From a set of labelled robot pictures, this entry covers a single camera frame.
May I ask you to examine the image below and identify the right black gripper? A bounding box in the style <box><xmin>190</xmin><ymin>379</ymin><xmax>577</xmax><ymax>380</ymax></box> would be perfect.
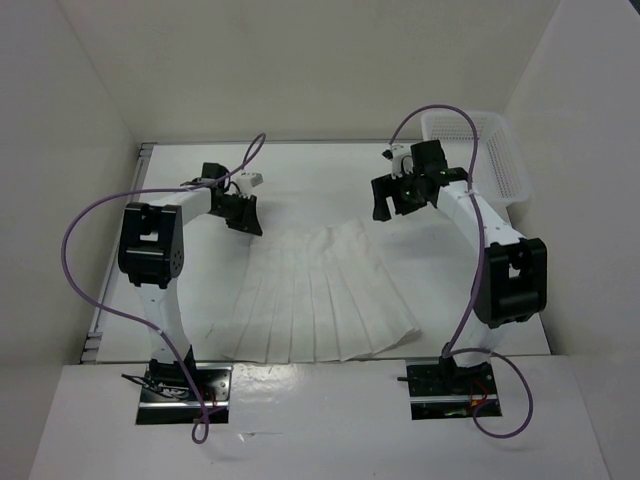
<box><xmin>371</xmin><ymin>167</ymin><xmax>427</xmax><ymax>222</ymax></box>

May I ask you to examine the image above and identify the white pleated skirt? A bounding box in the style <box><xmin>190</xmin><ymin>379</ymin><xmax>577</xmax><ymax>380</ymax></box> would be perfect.
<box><xmin>216</xmin><ymin>219</ymin><xmax>420</xmax><ymax>364</ymax></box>

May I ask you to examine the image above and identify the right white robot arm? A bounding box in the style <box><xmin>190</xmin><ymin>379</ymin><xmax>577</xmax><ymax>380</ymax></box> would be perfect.
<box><xmin>371</xmin><ymin>140</ymin><xmax>547</xmax><ymax>393</ymax></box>

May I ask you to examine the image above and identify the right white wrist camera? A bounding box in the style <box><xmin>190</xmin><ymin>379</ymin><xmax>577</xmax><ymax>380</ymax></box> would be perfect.
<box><xmin>382</xmin><ymin>144</ymin><xmax>414</xmax><ymax>179</ymax></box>

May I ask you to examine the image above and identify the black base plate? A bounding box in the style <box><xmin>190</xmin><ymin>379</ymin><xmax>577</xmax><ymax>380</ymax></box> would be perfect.
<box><xmin>397</xmin><ymin>359</ymin><xmax>502</xmax><ymax>420</ymax></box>
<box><xmin>121</xmin><ymin>363</ymin><xmax>233</xmax><ymax>425</ymax></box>

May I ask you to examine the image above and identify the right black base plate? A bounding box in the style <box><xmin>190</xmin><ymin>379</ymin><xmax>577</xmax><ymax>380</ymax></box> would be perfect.
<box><xmin>397</xmin><ymin>359</ymin><xmax>502</xmax><ymax>420</ymax></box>

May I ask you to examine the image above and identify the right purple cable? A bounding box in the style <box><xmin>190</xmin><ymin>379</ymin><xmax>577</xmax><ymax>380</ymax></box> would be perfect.
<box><xmin>387</xmin><ymin>104</ymin><xmax>535</xmax><ymax>441</ymax></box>

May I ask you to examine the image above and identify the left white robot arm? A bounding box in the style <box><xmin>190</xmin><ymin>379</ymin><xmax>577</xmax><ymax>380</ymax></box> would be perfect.
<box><xmin>118</xmin><ymin>163</ymin><xmax>263</xmax><ymax>400</ymax></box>

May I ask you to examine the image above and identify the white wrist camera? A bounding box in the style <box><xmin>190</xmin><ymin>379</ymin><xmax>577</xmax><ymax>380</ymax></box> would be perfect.
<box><xmin>382</xmin><ymin>144</ymin><xmax>414</xmax><ymax>179</ymax></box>
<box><xmin>234</xmin><ymin>172</ymin><xmax>264</xmax><ymax>198</ymax></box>

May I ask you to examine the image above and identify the purple cable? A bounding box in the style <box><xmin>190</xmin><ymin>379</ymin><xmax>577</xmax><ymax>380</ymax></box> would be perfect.
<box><xmin>387</xmin><ymin>104</ymin><xmax>535</xmax><ymax>441</ymax></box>
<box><xmin>60</xmin><ymin>131</ymin><xmax>268</xmax><ymax>445</ymax></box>

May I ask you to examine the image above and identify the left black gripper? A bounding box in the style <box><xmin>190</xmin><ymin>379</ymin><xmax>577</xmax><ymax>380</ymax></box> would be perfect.
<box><xmin>210</xmin><ymin>192</ymin><xmax>262</xmax><ymax>236</ymax></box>

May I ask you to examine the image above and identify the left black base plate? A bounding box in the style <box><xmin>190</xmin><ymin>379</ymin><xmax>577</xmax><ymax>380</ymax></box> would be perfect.
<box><xmin>121</xmin><ymin>363</ymin><xmax>233</xmax><ymax>425</ymax></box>

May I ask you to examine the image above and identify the white plastic mesh basket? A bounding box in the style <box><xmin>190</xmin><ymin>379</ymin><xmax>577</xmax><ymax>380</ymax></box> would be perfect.
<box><xmin>421</xmin><ymin>109</ymin><xmax>532</xmax><ymax>208</ymax></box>

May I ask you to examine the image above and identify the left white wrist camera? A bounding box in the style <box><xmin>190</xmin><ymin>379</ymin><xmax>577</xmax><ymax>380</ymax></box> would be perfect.
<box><xmin>234</xmin><ymin>172</ymin><xmax>264</xmax><ymax>198</ymax></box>

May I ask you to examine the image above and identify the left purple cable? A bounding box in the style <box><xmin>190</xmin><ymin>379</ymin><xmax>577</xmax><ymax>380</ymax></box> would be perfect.
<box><xmin>60</xmin><ymin>131</ymin><xmax>268</xmax><ymax>445</ymax></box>

